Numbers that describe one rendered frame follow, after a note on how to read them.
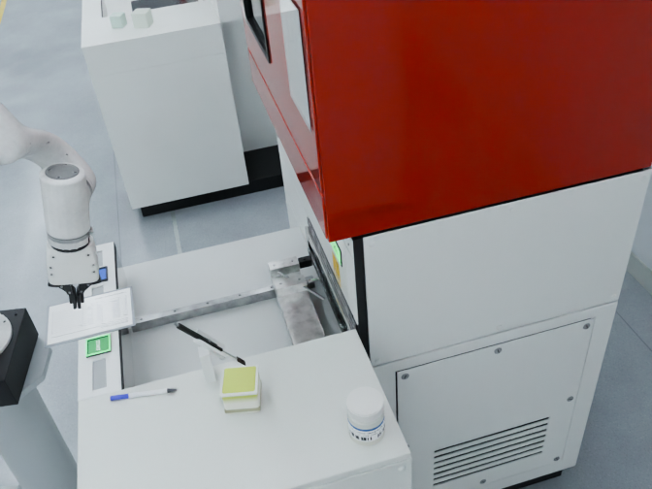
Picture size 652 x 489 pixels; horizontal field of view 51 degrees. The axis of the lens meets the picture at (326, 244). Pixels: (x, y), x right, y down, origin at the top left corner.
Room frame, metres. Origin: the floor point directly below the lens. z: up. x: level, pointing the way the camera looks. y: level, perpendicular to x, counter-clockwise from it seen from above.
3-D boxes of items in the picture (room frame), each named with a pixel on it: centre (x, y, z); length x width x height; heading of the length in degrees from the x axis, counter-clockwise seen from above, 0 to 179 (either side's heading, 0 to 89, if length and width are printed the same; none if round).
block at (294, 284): (1.34, 0.10, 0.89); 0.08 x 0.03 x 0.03; 102
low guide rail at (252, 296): (1.36, 0.29, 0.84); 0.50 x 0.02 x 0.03; 102
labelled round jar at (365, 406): (0.81, -0.04, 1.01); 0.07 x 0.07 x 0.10
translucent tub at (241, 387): (0.91, 0.20, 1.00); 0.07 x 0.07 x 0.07; 89
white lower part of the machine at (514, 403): (1.56, -0.31, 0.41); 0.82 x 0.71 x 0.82; 12
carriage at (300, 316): (1.26, 0.09, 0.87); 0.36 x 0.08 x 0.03; 12
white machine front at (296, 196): (1.49, 0.02, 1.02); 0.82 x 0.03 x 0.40; 12
